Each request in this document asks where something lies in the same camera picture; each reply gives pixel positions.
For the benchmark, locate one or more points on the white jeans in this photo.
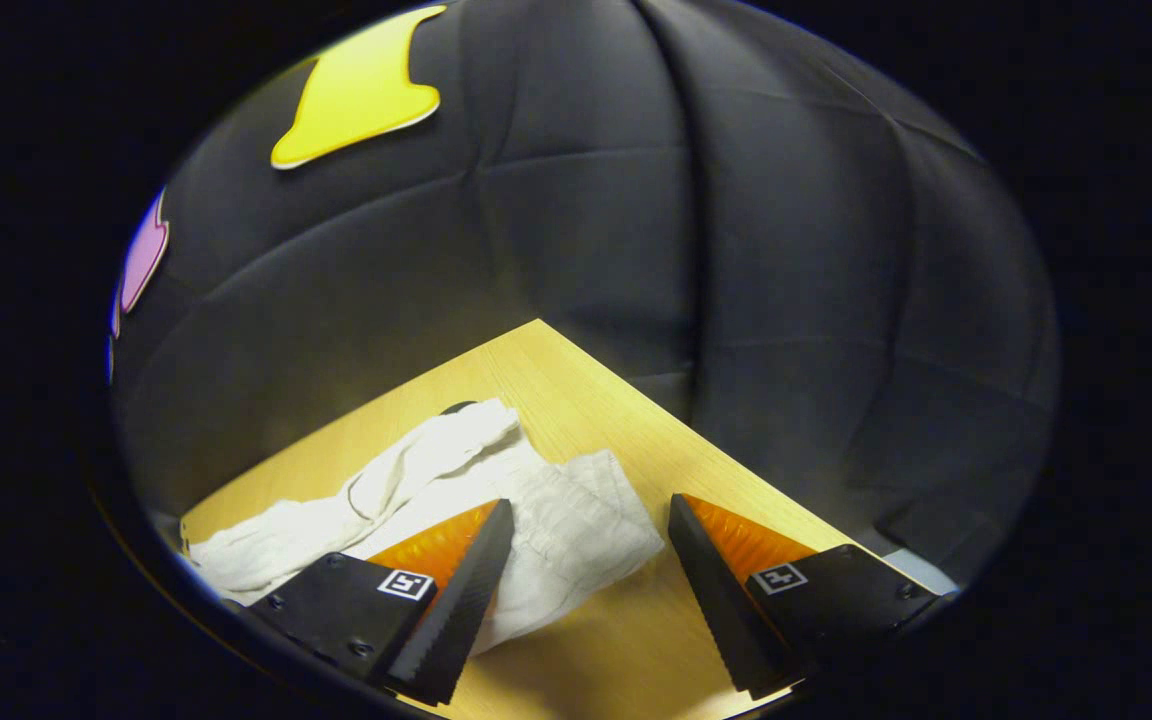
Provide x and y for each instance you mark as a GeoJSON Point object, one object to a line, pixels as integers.
{"type": "Point", "coordinates": [576, 530]}

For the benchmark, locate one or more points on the black backdrop cloth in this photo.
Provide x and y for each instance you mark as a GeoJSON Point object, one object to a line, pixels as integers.
{"type": "Point", "coordinates": [586, 200]}

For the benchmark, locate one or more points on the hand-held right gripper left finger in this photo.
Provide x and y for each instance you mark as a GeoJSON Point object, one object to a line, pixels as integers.
{"type": "Point", "coordinates": [461, 610]}

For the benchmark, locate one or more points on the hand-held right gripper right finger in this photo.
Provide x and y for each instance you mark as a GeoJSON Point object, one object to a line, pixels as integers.
{"type": "Point", "coordinates": [711, 600]}

